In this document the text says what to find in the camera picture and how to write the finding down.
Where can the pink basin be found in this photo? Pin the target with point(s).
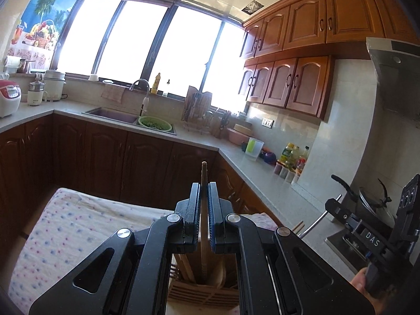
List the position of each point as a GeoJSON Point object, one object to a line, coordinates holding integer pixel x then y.
{"type": "Point", "coordinates": [239, 136]}

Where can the white spice jar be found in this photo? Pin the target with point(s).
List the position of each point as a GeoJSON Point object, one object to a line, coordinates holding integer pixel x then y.
{"type": "Point", "coordinates": [285, 172]}
{"type": "Point", "coordinates": [290, 176]}

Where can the knife block with scissors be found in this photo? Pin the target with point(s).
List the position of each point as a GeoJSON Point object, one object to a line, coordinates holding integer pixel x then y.
{"type": "Point", "coordinates": [223, 123]}

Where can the fruit and palm wall poster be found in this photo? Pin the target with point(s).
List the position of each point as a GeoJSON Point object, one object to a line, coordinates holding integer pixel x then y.
{"type": "Point", "coordinates": [42, 16]}

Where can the wooden slatted utensil holder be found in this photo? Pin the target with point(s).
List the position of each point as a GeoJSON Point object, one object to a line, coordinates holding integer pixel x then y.
{"type": "Point", "coordinates": [197, 294]}

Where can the wooden wall cabinet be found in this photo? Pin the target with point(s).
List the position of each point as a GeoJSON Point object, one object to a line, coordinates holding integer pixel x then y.
{"type": "Point", "coordinates": [328, 19]}
{"type": "Point", "coordinates": [292, 85]}

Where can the large kitchen window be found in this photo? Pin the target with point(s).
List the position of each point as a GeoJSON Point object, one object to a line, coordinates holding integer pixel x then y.
{"type": "Point", "coordinates": [151, 42]}

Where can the clear measuring cup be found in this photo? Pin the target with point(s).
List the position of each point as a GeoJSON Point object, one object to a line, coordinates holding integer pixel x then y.
{"type": "Point", "coordinates": [254, 149]}

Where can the purple container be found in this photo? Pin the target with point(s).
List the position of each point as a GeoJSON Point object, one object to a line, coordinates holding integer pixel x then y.
{"type": "Point", "coordinates": [269, 157]}

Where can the green colander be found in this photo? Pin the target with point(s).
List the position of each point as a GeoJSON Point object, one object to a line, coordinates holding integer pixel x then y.
{"type": "Point", "coordinates": [155, 123]}

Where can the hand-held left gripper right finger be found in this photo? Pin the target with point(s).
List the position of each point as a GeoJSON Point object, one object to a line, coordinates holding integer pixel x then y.
{"type": "Point", "coordinates": [212, 213]}

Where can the wooden spoon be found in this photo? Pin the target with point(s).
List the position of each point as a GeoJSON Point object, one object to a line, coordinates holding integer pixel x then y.
{"type": "Point", "coordinates": [220, 275]}

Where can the white and red rice cooker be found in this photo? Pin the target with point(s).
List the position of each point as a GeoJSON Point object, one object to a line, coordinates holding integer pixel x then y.
{"type": "Point", "coordinates": [9, 96]}

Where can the gas stove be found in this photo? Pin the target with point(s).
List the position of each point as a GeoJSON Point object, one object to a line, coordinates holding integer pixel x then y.
{"type": "Point", "coordinates": [341, 246]}

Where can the small white blender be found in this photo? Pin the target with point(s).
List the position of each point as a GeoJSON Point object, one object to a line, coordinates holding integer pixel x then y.
{"type": "Point", "coordinates": [36, 92]}

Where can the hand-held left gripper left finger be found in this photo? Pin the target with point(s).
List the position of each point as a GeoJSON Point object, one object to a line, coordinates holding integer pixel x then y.
{"type": "Point", "coordinates": [196, 213]}

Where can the wall power outlet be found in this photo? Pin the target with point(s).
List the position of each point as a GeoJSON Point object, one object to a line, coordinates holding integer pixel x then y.
{"type": "Point", "coordinates": [267, 122]}

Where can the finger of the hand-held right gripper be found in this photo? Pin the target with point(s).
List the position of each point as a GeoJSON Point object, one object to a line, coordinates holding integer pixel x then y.
{"type": "Point", "coordinates": [354, 220]}

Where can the dark wooden base cabinet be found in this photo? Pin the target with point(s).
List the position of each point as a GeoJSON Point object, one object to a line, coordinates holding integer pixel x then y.
{"type": "Point", "coordinates": [108, 157]}

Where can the ceiling vent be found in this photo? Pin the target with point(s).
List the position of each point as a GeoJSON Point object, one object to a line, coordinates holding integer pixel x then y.
{"type": "Point", "coordinates": [253, 7]}

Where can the white bowl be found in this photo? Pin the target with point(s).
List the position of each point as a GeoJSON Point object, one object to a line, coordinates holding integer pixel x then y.
{"type": "Point", "coordinates": [94, 77]}

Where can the white pot-shaped rice cooker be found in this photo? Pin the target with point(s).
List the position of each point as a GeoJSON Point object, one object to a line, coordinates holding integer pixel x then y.
{"type": "Point", "coordinates": [55, 85]}

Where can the chrome kitchen faucet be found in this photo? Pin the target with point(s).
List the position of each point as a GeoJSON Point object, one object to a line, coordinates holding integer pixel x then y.
{"type": "Point", "coordinates": [144, 96]}

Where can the black wok with lid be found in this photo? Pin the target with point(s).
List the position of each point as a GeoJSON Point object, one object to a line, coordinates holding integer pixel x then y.
{"type": "Point", "coordinates": [374, 203]}

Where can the white dotted cloth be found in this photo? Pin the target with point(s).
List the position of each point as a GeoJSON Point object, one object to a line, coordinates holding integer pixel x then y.
{"type": "Point", "coordinates": [82, 229]}

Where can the steel double sink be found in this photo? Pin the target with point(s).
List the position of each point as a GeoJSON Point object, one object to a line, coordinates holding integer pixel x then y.
{"type": "Point", "coordinates": [111, 115]}

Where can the yellow dish soap bottle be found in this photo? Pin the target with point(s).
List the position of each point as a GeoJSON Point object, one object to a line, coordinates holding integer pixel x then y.
{"type": "Point", "coordinates": [156, 83]}

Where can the person's right hand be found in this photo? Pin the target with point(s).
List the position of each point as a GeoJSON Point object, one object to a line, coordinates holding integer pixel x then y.
{"type": "Point", "coordinates": [358, 282]}

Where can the steel range hood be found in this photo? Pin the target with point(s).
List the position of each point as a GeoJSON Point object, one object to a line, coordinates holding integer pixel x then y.
{"type": "Point", "coordinates": [397, 78]}

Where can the pink checked towel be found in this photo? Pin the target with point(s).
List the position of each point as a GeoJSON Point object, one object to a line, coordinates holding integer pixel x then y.
{"type": "Point", "coordinates": [113, 92]}

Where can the dark spice jar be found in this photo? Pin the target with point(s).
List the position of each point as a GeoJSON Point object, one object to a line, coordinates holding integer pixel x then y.
{"type": "Point", "coordinates": [278, 169]}

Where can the metal spoon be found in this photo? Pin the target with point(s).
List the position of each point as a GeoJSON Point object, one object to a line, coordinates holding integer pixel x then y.
{"type": "Point", "coordinates": [315, 224]}

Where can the dark sauce bottle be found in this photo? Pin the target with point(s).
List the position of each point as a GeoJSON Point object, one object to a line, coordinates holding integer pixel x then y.
{"type": "Point", "coordinates": [303, 160]}

